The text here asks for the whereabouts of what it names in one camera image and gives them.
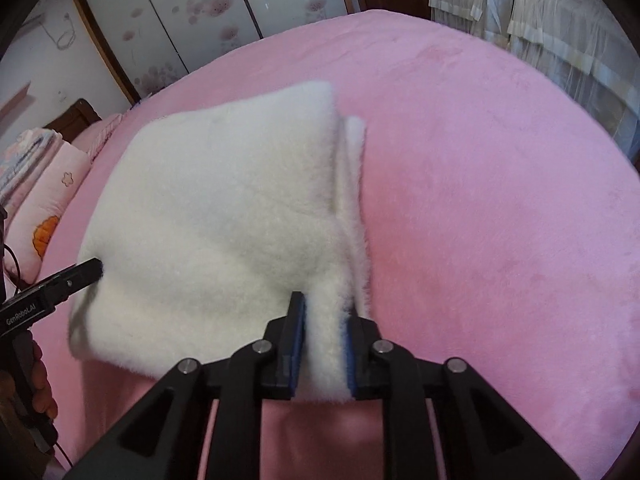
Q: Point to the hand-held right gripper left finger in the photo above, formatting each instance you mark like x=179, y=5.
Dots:
x=298, y=345

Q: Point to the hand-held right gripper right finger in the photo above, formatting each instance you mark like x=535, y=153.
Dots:
x=351, y=360

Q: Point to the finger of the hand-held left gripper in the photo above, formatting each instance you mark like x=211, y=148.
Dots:
x=75, y=276

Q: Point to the white fluffy garment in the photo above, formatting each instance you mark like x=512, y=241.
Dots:
x=225, y=200

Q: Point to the person's left hand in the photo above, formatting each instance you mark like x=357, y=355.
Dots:
x=44, y=385

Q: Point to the pink pillow with orange print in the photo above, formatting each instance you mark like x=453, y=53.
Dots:
x=50, y=210

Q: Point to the folded striped quilt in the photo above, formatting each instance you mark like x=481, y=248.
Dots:
x=25, y=157

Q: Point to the pink ruffled pillow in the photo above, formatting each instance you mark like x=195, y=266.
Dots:
x=102, y=132

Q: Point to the dark wooden headboard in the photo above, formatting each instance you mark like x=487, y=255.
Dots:
x=75, y=117

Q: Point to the pink bed blanket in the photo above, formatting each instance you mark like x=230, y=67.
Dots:
x=475, y=210

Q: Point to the floral sliding door wardrobe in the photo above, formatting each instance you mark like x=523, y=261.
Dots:
x=215, y=15

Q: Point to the beige lace covered furniture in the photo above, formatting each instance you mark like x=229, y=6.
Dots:
x=550, y=25

